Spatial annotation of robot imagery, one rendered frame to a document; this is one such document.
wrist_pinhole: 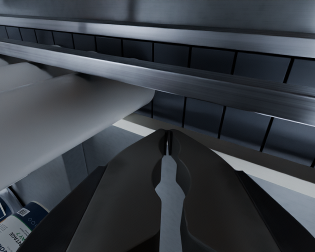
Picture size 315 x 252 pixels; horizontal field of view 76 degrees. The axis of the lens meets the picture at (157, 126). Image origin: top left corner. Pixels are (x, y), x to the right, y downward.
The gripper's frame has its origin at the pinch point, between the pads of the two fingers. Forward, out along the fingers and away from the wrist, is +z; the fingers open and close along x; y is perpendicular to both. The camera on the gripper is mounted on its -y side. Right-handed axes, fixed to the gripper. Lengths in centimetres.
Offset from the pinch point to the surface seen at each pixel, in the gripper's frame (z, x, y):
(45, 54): 5.0, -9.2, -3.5
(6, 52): 7.9, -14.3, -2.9
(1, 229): 21, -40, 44
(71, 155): 21.9, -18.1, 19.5
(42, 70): 6.3, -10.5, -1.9
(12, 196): 37, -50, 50
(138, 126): 6.6, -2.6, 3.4
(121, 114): 4.7, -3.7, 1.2
